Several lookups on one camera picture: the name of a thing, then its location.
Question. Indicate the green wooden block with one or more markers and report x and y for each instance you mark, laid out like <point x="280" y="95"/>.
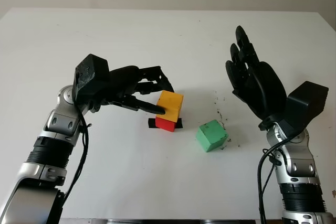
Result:
<point x="210" y="136"/>

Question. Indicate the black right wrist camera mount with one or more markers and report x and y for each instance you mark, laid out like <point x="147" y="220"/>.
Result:
<point x="304" y="106"/>

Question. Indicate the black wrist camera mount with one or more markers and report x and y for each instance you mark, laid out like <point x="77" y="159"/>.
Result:
<point x="304" y="106"/>
<point x="90" y="77"/>

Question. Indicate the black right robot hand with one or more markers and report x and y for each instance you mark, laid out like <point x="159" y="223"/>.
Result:
<point x="265" y="87"/>

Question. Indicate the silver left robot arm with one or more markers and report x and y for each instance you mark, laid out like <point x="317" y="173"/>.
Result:
<point x="47" y="150"/>

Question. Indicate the yellow wooden block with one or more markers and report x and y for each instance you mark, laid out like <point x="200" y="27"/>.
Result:
<point x="170" y="103"/>

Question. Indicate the red wooden block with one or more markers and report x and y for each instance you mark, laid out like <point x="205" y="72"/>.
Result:
<point x="164" y="125"/>

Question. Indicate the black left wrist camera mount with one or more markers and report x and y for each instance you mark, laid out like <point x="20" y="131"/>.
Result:
<point x="90" y="77"/>

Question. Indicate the black tape marker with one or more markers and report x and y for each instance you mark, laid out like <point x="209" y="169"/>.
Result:
<point x="151" y="123"/>

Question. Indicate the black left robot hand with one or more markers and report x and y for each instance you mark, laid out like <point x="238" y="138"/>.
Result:
<point x="126" y="79"/>

